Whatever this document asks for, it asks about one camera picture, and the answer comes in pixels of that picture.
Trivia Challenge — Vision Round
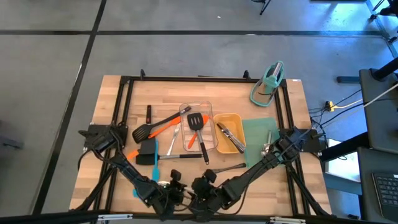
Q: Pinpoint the yellow cable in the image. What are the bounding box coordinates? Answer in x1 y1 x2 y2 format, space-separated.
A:
334 98 364 110

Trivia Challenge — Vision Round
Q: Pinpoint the orange spatula with pale handle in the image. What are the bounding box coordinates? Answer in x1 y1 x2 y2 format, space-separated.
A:
126 148 141 161

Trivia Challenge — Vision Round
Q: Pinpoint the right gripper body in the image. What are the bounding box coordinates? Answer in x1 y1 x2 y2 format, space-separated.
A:
190 177 226 218

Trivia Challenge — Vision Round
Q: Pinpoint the clear plastic container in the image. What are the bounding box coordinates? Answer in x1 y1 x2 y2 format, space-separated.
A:
178 100 219 153

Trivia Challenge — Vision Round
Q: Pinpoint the silver metal scoop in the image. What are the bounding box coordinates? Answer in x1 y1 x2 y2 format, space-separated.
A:
260 129 274 157

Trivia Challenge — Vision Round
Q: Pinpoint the orange silicone spatula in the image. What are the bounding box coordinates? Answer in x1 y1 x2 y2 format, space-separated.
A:
187 114 210 149
147 115 182 139

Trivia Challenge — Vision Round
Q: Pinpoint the all-black slotted nylon spatula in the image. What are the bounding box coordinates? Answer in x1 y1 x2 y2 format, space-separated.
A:
131 106 192 144

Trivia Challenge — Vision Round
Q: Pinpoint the metal fork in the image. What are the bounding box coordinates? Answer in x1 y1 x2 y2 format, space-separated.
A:
166 122 182 156

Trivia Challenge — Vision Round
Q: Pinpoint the steel-shafted black slotted turner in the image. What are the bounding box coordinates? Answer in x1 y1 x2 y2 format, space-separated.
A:
187 112 210 166

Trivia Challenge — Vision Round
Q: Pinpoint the black cable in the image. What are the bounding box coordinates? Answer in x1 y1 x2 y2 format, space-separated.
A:
310 103 365 125
308 89 363 114

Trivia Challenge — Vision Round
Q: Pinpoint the black aluminium table frame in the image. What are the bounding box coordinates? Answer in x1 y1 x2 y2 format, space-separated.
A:
0 68 335 224

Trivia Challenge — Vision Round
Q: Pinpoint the teal translucent tray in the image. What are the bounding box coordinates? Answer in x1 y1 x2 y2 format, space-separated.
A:
241 117 282 169

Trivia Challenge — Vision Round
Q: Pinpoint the white cable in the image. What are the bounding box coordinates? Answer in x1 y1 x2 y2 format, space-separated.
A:
362 82 398 108

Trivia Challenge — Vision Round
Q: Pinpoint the dark flat steel utensil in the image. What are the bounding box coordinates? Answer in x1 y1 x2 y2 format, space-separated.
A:
211 162 248 175

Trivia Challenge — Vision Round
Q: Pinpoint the dark flat bar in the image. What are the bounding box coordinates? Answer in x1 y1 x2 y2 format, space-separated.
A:
336 75 361 84

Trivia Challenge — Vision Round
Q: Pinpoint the yellow plastic bin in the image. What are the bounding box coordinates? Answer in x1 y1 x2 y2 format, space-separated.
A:
213 113 248 155

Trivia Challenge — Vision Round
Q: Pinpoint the steel-shafted black solid spatula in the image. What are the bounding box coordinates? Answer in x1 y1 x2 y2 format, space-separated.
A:
135 138 204 166

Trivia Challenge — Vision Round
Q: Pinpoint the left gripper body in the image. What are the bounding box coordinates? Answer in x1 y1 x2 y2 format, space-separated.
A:
155 179 191 218

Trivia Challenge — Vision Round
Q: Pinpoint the teal-capped steel bottle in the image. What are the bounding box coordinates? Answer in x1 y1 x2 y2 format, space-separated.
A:
262 62 284 96

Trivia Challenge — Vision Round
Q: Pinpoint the teal-rimmed clear container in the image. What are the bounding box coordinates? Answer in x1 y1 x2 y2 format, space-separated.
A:
249 60 285 108

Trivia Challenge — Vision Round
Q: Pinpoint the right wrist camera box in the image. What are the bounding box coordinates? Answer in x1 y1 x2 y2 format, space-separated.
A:
204 169 218 184

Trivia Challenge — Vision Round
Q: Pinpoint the black chair base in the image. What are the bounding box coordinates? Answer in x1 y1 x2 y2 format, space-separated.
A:
369 0 398 44

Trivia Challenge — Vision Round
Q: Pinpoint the black tripod leg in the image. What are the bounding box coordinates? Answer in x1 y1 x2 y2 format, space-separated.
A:
251 0 273 16

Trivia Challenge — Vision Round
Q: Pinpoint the black slanted pole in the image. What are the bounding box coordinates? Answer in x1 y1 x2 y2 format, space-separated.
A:
371 57 398 82

